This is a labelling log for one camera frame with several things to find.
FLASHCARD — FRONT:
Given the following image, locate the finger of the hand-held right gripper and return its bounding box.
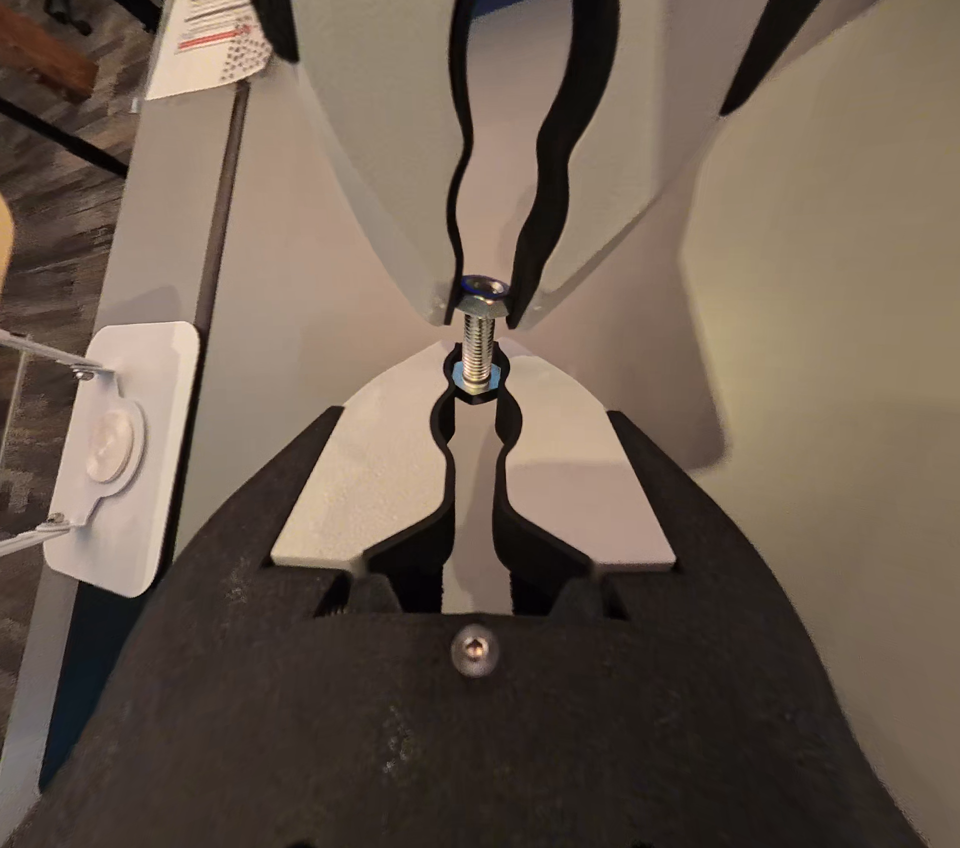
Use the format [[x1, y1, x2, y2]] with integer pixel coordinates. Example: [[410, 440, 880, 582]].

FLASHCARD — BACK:
[[266, 0, 513, 328], [507, 0, 820, 332]]

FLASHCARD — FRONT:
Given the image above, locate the brown wooden block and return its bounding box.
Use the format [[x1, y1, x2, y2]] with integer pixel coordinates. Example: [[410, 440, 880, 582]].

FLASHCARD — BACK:
[[0, 1, 100, 103]]

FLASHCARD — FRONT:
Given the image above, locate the printed paper sheet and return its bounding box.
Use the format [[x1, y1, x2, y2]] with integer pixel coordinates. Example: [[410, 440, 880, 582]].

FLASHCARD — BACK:
[[146, 0, 273, 101]]

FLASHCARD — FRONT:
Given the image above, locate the white document stand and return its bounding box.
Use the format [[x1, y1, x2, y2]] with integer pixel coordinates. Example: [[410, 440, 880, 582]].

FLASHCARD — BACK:
[[0, 322, 202, 598]]

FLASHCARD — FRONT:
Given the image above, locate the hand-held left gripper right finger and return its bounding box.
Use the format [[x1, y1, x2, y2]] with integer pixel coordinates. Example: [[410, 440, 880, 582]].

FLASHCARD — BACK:
[[491, 349, 678, 576]]

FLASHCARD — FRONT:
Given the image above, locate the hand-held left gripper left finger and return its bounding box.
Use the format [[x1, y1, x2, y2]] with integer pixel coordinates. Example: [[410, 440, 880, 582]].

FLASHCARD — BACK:
[[268, 340, 459, 573]]

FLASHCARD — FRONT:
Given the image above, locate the silver hex bolt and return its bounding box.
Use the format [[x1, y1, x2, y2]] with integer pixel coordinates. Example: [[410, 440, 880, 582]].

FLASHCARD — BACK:
[[453, 273, 513, 390]]

